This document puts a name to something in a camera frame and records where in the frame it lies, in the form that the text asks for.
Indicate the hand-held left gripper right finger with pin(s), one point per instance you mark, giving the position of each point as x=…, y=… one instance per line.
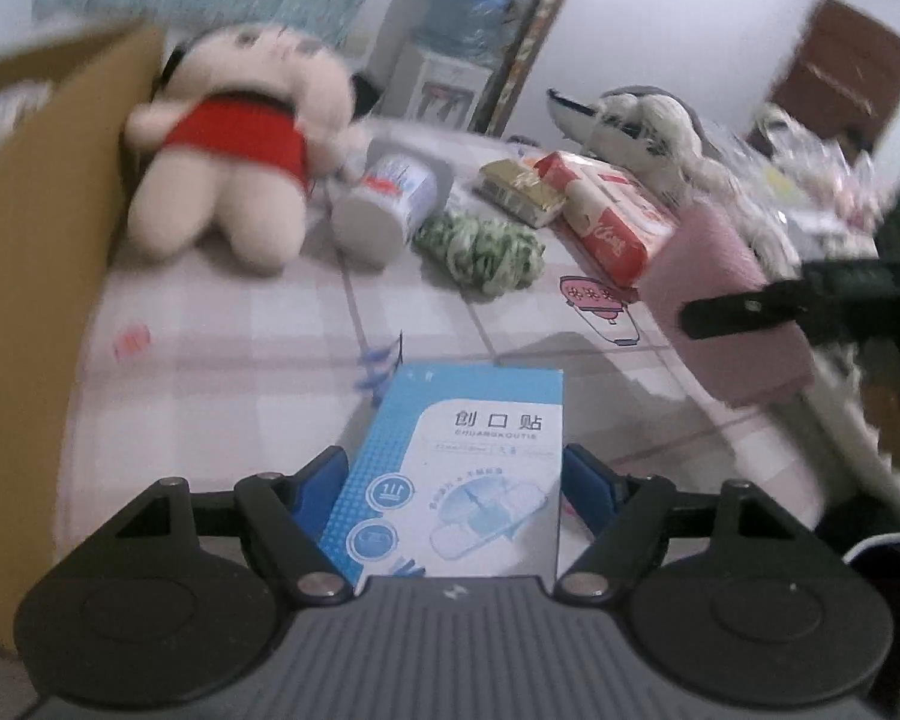
x=589, y=476

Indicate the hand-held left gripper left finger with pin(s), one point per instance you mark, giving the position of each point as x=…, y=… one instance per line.
x=322, y=476

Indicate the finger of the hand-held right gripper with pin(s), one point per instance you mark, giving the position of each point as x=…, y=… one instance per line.
x=742, y=309

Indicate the pink cloth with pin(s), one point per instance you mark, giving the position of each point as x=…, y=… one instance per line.
x=705, y=247

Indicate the blue bandage box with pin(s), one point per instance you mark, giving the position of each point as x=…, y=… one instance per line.
x=457, y=450

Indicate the green white yarn bundle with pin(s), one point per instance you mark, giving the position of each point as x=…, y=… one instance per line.
x=480, y=244

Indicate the white cylindrical container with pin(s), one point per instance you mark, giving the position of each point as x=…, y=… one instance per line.
x=390, y=187

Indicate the plush doll red dress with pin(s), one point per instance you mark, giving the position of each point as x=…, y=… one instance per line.
x=225, y=135

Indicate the cardboard box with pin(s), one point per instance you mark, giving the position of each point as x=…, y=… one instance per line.
x=37, y=240

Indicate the clear plastic bags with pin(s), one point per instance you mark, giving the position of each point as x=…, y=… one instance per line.
x=817, y=172

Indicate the red white tissue pack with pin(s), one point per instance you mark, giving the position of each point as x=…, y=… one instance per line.
x=615, y=217

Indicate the brown door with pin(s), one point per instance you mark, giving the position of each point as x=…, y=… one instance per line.
x=847, y=67

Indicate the gold foil packet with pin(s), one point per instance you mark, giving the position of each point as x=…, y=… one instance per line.
x=517, y=187

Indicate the patterned framed board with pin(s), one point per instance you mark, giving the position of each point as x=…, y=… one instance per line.
x=529, y=52

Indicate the white water dispenser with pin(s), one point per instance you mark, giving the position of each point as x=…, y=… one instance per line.
x=435, y=90

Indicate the blue water bottle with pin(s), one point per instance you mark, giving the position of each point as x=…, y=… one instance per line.
x=480, y=0

